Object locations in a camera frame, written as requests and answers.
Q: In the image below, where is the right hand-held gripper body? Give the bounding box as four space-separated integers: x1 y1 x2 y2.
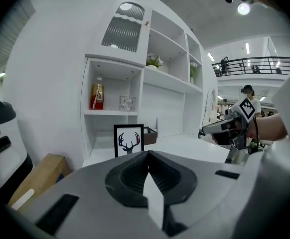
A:
213 97 258 151

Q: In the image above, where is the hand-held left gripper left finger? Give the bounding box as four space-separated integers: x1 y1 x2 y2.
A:
27 150 167 239

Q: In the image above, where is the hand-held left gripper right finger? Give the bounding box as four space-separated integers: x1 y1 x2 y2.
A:
147 150 249 239

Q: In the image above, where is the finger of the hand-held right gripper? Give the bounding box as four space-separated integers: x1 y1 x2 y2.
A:
201 119 236 134

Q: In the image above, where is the black framed deer picture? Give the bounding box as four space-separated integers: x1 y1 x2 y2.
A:
114 124 145 158

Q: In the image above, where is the person's right forearm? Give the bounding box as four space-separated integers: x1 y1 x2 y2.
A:
247 113 289 142

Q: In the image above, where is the white and black robot base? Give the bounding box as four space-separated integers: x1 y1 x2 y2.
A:
0 100 33 204

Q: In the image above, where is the white desk hutch shelf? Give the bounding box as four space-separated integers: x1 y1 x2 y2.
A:
81 0 205 161

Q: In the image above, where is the person's right hand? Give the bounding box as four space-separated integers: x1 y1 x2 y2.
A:
234 122 247 138

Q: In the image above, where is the black balcony railing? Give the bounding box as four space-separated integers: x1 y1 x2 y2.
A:
212 56 290 77

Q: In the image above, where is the brown cardboard box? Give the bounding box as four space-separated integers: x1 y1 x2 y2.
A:
7 153 73 211

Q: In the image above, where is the green plant in white vase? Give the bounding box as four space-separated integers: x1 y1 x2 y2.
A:
189 61 198 84

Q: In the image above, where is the dark brown wooden box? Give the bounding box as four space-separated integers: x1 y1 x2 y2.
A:
144 126 158 145

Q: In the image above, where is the clear patterned glass cup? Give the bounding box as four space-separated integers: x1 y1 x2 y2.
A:
128 96 137 112
119 95 130 112

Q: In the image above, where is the red and gold drink bottle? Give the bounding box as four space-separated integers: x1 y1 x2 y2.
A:
90 77 105 110

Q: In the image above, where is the potted plant in white pot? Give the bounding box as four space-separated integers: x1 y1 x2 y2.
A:
146 52 164 71

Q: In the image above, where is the round ceiling lamp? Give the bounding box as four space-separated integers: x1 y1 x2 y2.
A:
237 2 251 16

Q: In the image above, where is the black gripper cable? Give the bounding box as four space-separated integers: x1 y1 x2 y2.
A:
252 116 260 146

